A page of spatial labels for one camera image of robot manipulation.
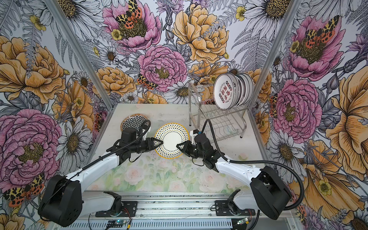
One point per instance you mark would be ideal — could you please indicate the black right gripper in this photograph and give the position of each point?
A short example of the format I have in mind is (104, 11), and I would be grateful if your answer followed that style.
(187, 143)

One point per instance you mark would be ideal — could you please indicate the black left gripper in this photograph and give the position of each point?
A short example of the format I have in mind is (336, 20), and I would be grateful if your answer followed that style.
(151, 142)

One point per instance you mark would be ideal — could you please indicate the yellow rim dotted plate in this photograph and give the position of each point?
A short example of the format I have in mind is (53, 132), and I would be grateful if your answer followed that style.
(171, 134)

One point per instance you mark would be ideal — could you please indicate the chrome wire dish rack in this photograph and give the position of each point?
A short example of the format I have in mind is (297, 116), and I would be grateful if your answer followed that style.
(226, 123)

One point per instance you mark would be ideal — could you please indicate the green rim printed plate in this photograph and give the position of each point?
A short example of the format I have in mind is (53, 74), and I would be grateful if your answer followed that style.
(225, 91)

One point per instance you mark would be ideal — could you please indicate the black geometric pattern plate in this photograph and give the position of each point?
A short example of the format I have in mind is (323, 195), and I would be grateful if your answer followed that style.
(134, 121)

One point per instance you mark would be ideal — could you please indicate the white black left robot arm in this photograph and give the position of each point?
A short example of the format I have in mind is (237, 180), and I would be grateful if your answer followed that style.
(64, 199)

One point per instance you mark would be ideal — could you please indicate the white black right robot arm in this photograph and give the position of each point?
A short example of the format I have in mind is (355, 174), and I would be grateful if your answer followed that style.
(269, 194)

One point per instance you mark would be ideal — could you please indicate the small green circuit board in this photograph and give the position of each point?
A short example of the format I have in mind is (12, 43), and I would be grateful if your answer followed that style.
(117, 223)

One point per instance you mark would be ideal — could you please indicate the aluminium mounting rail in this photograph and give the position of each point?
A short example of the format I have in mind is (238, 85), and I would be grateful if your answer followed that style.
(185, 212)

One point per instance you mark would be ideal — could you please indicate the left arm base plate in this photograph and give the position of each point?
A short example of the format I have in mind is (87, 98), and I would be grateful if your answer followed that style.
(122, 209)

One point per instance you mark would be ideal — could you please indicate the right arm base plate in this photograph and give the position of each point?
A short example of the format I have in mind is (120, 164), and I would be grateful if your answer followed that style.
(224, 208)

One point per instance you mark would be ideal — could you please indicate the right aluminium corner post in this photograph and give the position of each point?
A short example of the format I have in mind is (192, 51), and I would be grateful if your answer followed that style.
(279, 38)

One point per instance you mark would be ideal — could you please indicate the aluminium corner post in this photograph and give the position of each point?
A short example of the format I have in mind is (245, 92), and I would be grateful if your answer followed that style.
(279, 38)
(66, 28)

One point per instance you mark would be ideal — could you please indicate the left aluminium corner post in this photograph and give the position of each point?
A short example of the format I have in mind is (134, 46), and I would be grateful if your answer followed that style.
(66, 28)

